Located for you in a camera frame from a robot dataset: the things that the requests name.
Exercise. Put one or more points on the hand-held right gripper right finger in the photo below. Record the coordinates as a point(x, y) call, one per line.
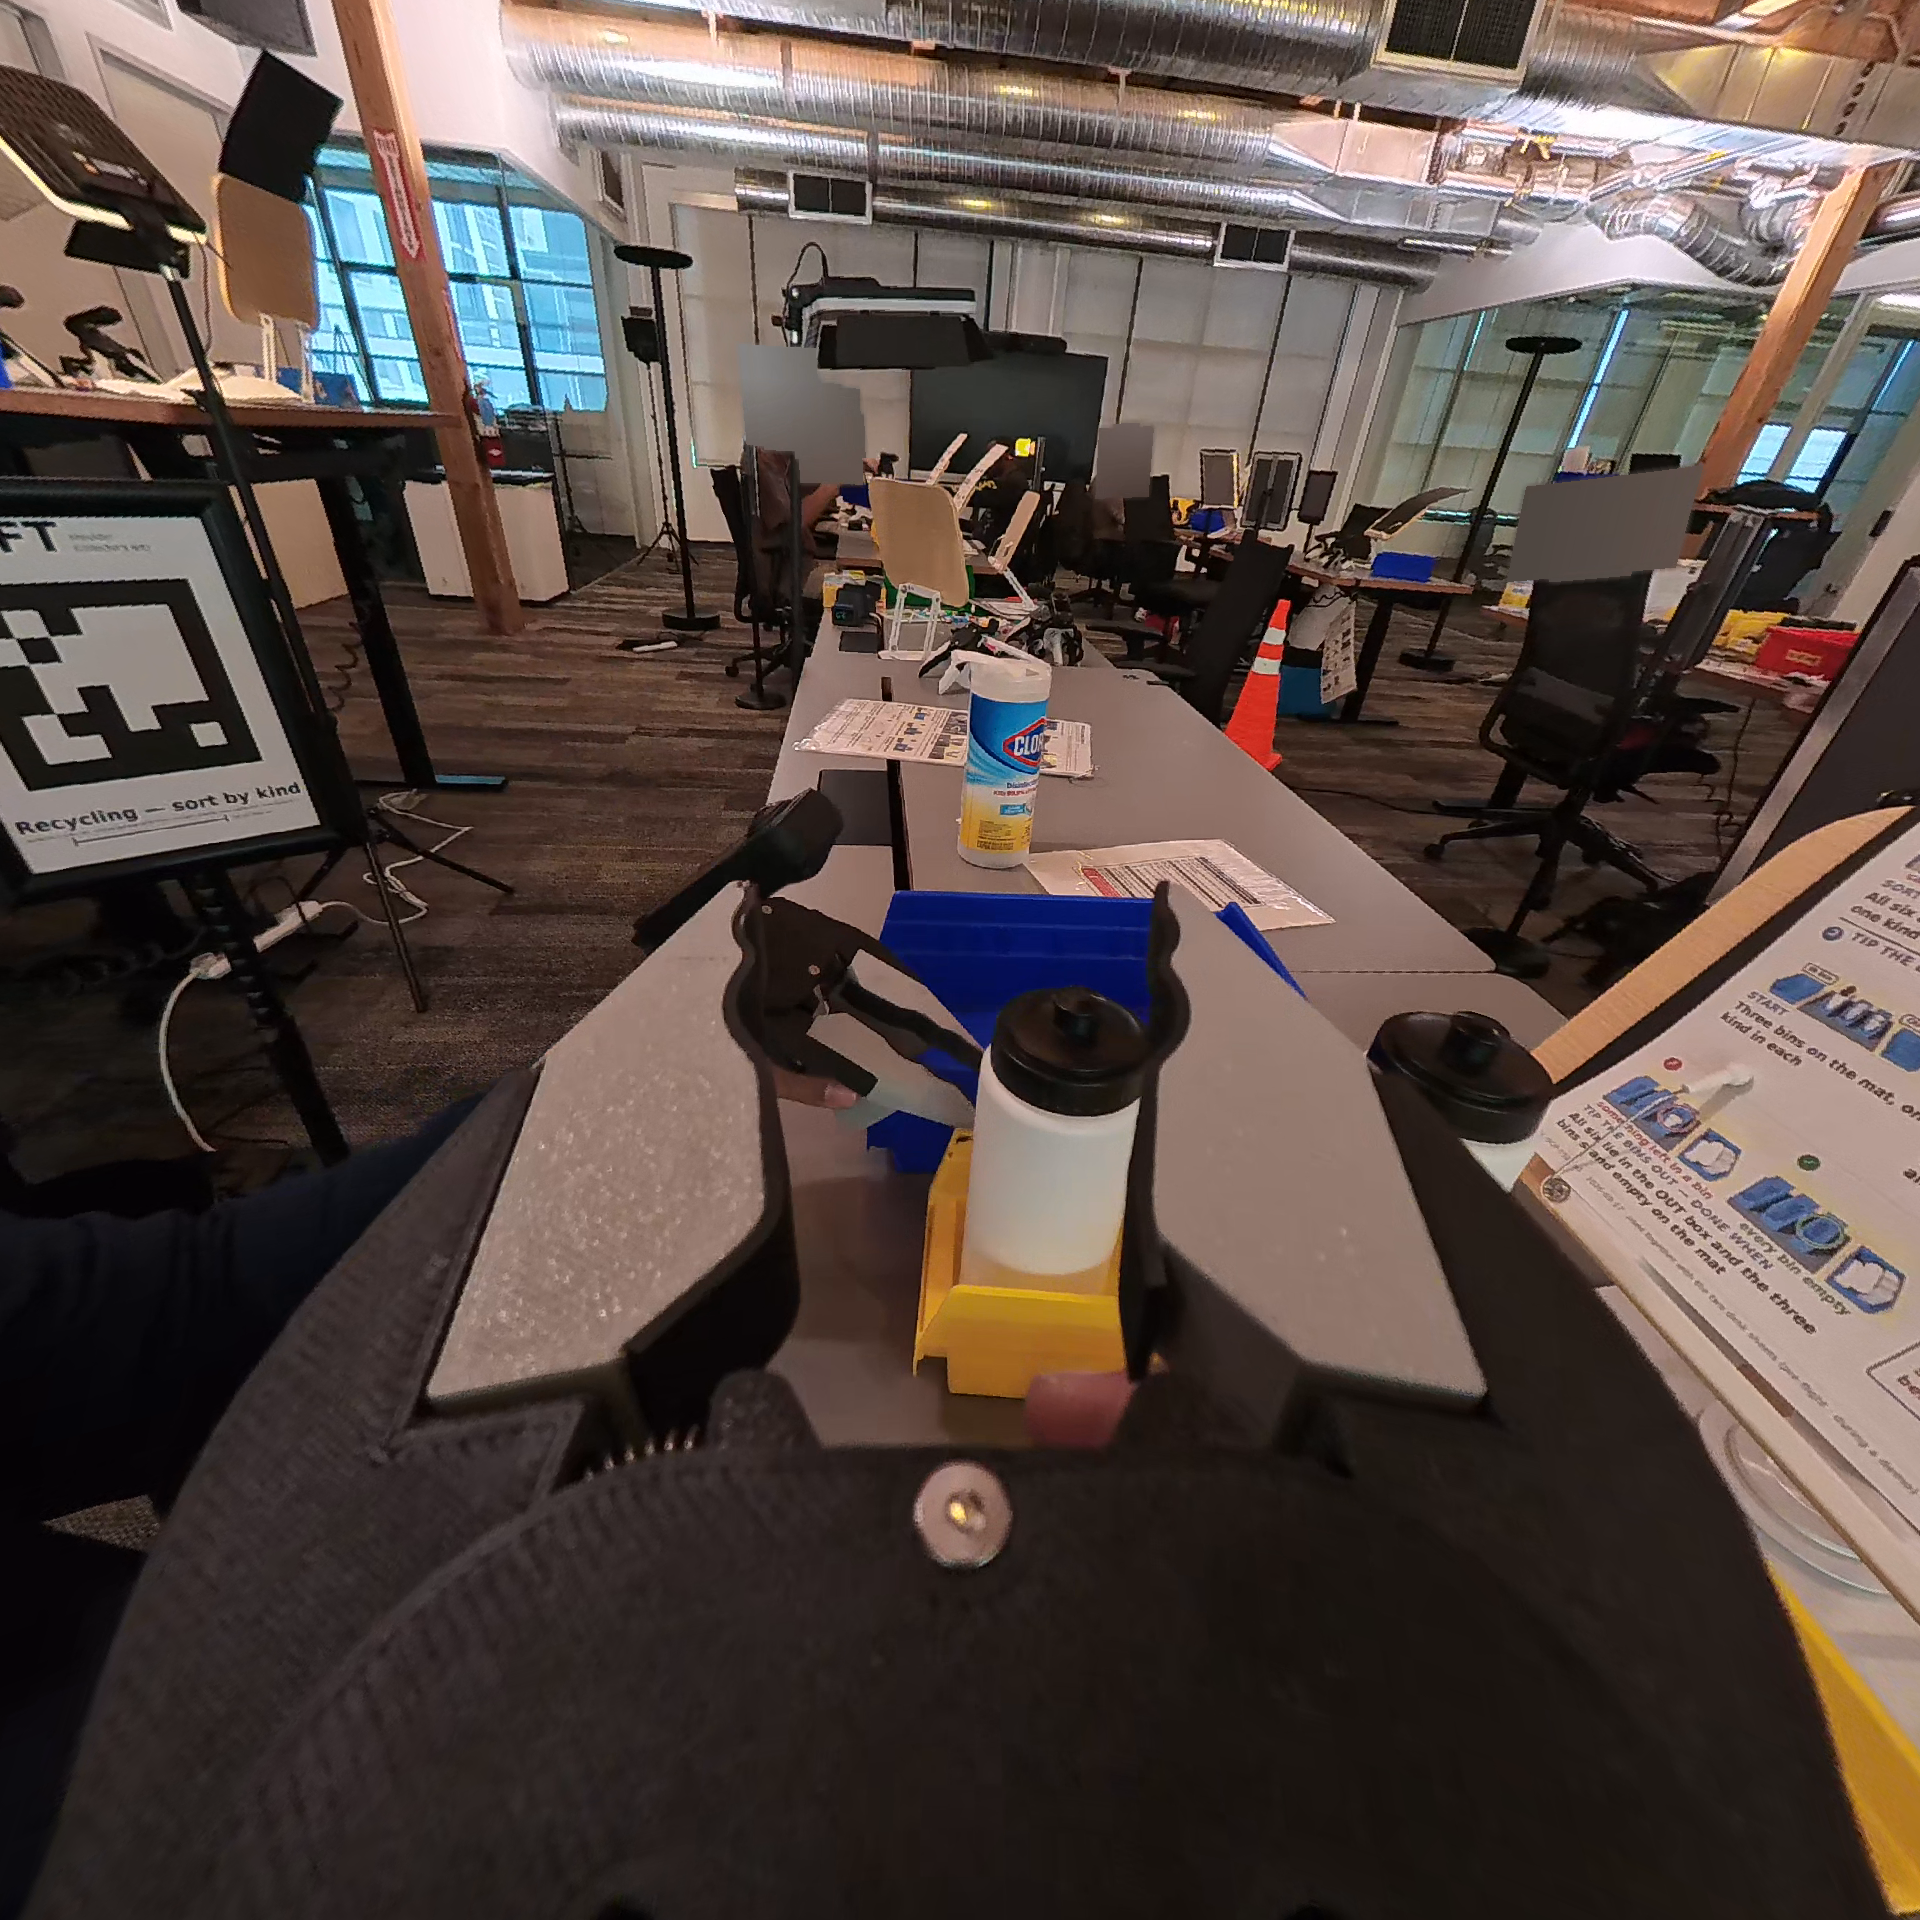
point(1305, 1202)

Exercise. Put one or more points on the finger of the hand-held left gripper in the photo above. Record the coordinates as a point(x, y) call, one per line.
point(916, 1099)
point(886, 998)

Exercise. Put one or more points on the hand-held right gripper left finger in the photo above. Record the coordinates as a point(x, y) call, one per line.
point(599, 1202)

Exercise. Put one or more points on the blue plastic bin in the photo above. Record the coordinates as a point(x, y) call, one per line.
point(1020, 939)

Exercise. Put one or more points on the white bottle black cap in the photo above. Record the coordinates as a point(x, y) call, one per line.
point(1050, 1172)
point(1463, 1079)

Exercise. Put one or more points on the yellow plastic bin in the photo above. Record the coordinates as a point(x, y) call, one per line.
point(1862, 1741)
point(1013, 1330)

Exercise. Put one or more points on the person's left forearm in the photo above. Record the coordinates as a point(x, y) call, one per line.
point(181, 1321)

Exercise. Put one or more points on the person's left hand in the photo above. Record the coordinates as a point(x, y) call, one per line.
point(818, 1094)

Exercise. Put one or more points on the person's right hand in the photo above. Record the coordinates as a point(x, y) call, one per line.
point(1079, 1411)

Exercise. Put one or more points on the black tablet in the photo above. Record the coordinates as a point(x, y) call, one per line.
point(857, 810)

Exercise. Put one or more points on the printed paper sheet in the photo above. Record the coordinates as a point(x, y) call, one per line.
point(886, 730)

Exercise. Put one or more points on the wipes canister yellow blue label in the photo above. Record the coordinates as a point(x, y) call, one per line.
point(1001, 764)

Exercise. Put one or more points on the black office chair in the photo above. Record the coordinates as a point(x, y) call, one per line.
point(757, 571)
point(1224, 630)
point(1582, 706)

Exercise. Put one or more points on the laminated printed sheet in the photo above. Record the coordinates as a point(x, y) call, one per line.
point(1184, 878)

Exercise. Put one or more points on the beige board on white stand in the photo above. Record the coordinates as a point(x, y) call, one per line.
point(269, 249)
point(917, 540)

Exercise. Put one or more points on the black floor lamp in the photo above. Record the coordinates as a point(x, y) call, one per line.
point(668, 452)
point(1501, 481)

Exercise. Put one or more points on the instruction sheet on wooden easel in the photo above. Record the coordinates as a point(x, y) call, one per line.
point(1769, 1141)

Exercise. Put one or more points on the orange traffic cone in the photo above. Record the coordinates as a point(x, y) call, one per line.
point(1262, 698)

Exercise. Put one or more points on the black tripod stand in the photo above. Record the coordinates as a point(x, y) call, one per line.
point(301, 630)

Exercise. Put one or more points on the clear plastic dish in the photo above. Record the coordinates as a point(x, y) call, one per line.
point(1792, 1501)

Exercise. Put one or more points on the framed marker sign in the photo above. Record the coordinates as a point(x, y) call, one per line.
point(135, 706)

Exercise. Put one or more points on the wooden standing desk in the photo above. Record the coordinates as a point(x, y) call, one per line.
point(224, 422)

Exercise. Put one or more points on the red plastic bin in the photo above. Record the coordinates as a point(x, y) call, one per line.
point(1808, 647)

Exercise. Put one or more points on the black square panel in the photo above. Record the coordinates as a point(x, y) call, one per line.
point(282, 129)

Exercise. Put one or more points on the black light panel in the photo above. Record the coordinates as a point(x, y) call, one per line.
point(90, 166)

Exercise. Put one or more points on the black wall monitor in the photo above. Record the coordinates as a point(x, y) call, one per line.
point(1020, 412)

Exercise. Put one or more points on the wooden post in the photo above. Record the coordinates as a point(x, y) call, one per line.
point(428, 301)
point(1786, 331)

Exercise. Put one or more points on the silver air duct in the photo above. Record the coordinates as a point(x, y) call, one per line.
point(902, 107)

